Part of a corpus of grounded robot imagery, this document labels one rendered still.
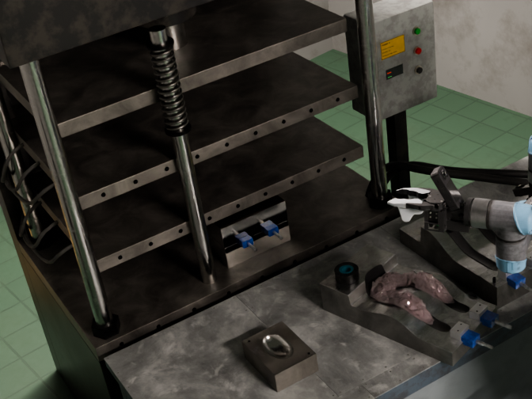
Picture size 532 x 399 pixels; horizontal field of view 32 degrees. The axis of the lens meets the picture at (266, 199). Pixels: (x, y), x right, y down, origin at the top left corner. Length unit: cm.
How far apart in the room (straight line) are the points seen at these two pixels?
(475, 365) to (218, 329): 84
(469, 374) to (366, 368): 40
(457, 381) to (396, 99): 113
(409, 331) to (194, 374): 68
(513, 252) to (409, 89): 140
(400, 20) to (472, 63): 252
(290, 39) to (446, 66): 305
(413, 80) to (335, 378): 131
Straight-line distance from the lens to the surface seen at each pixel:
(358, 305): 304
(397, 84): 364
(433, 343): 291
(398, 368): 292
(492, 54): 591
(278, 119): 329
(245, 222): 337
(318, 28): 330
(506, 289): 310
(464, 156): 549
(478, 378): 321
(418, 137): 571
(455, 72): 617
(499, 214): 237
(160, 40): 292
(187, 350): 309
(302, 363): 288
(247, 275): 338
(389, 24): 353
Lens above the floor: 278
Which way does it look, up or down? 32 degrees down
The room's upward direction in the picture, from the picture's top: 9 degrees counter-clockwise
